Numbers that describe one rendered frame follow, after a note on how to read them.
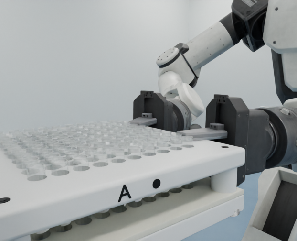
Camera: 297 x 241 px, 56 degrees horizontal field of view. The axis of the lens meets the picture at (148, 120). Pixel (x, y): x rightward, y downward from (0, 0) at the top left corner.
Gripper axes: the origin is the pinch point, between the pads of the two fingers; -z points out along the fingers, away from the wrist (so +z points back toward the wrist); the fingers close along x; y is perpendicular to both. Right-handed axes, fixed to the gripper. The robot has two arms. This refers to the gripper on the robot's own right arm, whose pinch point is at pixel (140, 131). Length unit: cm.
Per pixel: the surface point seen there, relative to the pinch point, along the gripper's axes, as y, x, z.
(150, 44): 162, -73, 439
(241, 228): -15, 91, 151
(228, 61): 31, -47, 496
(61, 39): 235, -62, 285
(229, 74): 26, -23, 495
